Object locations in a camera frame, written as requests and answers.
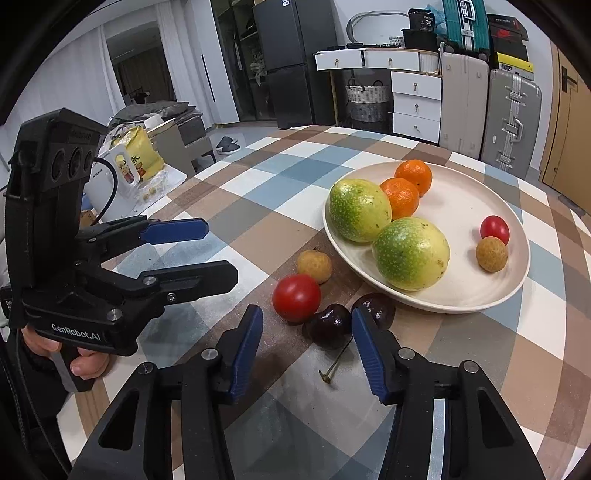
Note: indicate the black refrigerator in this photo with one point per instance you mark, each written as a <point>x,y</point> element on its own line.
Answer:
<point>295,69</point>

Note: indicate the yellow plastic bag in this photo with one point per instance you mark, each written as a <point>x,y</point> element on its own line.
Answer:
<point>145,154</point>

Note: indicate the yellow black shoe box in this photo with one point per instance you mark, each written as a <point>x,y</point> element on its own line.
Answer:
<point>516,63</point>

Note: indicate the checked tablecloth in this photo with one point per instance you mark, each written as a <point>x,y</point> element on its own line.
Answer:
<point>286,184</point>

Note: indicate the dark cherry with stem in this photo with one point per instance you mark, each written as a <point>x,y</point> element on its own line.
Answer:
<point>328,325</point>

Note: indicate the small white plastic basket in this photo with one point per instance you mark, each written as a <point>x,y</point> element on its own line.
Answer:
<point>396,41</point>

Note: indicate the teal suitcase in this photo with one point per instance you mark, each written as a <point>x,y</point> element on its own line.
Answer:
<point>464,27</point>

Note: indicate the cream round plate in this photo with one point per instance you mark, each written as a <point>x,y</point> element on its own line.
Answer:
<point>461,207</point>

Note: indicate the silver suitcase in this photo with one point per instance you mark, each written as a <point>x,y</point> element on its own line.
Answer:
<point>510,120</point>

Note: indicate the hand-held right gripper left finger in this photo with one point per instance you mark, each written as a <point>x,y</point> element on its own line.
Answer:
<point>244,355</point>

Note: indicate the person's left hand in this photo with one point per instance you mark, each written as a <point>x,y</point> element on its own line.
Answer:
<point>90,367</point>

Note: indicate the white drawer desk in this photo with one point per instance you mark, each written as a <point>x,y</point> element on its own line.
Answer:
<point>415,106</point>

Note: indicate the oval metal frame mirror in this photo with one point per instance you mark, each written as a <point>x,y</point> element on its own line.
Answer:
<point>358,23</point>

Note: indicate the white curtain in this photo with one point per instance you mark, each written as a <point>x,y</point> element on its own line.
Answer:
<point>69,60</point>
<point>168,46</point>

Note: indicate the orange mandarin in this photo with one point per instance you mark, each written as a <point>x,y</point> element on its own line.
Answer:
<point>400,198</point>
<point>414,177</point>

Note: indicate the white appliance box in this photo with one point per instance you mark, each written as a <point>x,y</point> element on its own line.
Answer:
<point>138,198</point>

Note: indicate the grey clothes pile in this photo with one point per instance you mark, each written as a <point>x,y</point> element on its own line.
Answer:
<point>152,113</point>

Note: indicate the green yellow passion fruit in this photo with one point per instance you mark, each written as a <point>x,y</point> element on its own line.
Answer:
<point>358,210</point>
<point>411,254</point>

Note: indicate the beige suitcase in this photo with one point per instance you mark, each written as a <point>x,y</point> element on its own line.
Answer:
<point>464,106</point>

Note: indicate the blue plastic bag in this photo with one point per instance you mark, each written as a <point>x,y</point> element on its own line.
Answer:
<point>439,21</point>

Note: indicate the grey slippers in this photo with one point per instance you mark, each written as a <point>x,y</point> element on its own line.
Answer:
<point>227,145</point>

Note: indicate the brown longan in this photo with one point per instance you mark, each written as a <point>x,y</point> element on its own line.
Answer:
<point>491,254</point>
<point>314,266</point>

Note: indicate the wooden door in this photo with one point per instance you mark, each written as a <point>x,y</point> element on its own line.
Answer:
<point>570,129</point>

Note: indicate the red cherry tomato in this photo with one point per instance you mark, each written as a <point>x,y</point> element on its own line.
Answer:
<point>495,228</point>
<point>296,297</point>

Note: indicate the dark glass door wardrobe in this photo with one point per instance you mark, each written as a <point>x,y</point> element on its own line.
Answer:
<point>233,60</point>

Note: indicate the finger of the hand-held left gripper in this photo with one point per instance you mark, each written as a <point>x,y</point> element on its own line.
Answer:
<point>175,229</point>
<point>194,277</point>

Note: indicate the white wardrobe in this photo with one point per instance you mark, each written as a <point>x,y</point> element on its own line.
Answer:
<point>207,69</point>

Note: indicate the black labelled bucket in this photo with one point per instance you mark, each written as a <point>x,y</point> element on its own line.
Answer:
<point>422,21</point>

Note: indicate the woven laundry basket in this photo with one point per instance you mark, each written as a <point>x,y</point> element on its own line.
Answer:
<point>368,101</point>

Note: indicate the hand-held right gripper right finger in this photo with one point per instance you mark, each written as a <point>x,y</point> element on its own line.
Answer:
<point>369,355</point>

